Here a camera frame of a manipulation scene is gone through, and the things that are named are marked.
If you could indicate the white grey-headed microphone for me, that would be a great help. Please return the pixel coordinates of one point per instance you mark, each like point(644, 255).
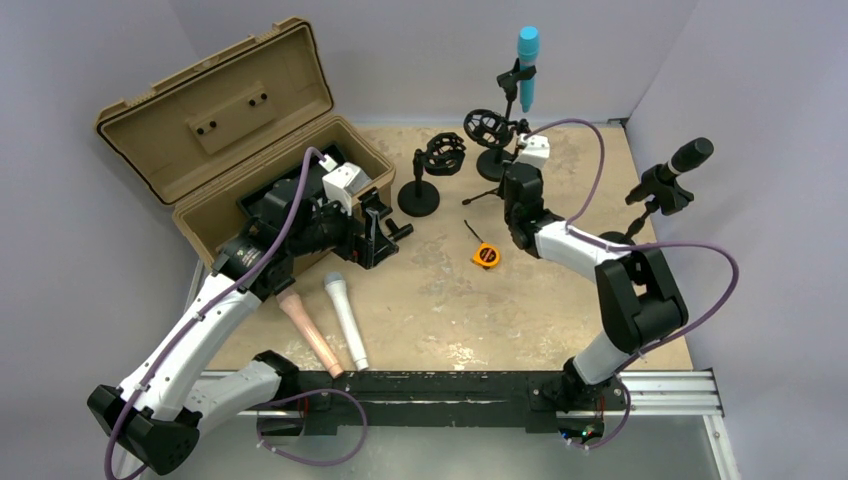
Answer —
point(336, 288)

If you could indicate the yellow tape measure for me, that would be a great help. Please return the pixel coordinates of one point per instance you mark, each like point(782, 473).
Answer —
point(487, 256)

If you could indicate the black round-base clip stand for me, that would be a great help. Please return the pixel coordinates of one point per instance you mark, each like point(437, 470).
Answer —
point(509, 83)

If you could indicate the pink microphone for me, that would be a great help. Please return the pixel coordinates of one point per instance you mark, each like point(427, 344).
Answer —
point(291, 304)

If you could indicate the black microphone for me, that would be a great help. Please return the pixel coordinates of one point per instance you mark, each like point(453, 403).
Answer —
point(690, 156)

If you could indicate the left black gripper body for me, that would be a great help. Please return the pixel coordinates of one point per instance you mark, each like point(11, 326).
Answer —
point(341, 238)

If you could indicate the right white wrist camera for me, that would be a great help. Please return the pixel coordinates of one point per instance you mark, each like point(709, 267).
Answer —
point(532, 150)

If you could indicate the tan plastic tool case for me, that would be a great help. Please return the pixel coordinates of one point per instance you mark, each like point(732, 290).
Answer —
point(220, 129)

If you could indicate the black right-side clip stand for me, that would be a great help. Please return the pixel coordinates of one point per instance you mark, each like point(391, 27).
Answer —
point(659, 190)

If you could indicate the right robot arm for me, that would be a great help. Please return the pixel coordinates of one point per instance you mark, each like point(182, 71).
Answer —
point(638, 297)

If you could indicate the black round-base shock-mount stand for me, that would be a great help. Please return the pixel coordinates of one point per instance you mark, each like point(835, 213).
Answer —
point(443, 156)

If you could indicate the black tripod shock-mount stand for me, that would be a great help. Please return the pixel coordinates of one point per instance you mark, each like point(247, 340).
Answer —
point(494, 133)

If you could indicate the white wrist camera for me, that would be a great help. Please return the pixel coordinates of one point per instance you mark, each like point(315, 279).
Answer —
point(342, 181)
point(532, 150)

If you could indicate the blue microphone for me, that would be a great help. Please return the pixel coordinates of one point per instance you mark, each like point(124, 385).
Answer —
point(528, 47)

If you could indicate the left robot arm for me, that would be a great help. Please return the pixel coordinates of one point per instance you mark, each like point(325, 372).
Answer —
point(159, 412)

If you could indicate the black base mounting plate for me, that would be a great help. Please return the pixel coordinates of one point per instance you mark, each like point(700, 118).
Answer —
point(463, 399)

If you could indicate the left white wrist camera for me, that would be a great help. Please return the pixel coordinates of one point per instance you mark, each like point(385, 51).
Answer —
point(342, 181)

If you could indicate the black T-shaped adapter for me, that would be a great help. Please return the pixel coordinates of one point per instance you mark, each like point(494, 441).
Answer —
point(396, 232)

